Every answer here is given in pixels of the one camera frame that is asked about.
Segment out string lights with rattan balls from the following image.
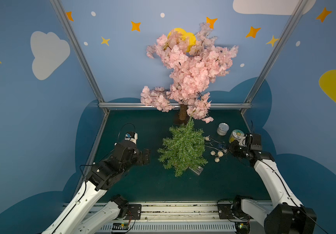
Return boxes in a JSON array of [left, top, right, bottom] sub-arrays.
[[204, 136, 230, 163]]

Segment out small green christmas tree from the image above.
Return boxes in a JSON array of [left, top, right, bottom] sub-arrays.
[[158, 118, 208, 177]]

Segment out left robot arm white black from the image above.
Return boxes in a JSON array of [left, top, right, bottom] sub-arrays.
[[44, 138, 150, 234]]

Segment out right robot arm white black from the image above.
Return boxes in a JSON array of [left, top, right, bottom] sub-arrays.
[[228, 133, 317, 234]]

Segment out clear acrylic tree base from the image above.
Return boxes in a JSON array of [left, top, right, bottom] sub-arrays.
[[189, 166, 204, 176]]

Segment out pink cherry blossom tree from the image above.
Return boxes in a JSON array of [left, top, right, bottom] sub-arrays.
[[140, 23, 239, 123]]

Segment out yellow green labelled can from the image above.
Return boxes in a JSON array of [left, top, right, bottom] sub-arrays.
[[228, 129, 245, 143]]

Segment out silver tin can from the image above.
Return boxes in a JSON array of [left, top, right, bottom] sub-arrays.
[[217, 123, 229, 136]]

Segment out small circuit board left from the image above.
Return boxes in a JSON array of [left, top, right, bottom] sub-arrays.
[[110, 222, 132, 234]]

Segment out small circuit board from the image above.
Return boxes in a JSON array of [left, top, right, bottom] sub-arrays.
[[235, 222, 251, 234], [110, 222, 132, 234]]

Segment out small circuit board right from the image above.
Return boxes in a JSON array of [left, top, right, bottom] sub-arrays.
[[235, 222, 251, 234]]

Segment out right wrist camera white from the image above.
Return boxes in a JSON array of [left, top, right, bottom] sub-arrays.
[[239, 135, 247, 147]]

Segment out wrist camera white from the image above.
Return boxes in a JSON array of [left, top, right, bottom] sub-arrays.
[[124, 132, 138, 144], [239, 135, 247, 147]]

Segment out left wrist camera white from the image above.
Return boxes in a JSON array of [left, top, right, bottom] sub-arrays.
[[124, 132, 138, 144]]

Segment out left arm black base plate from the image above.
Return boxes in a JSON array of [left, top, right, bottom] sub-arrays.
[[118, 204, 142, 220]]

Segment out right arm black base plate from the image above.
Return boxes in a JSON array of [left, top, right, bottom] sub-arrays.
[[217, 203, 253, 221]]

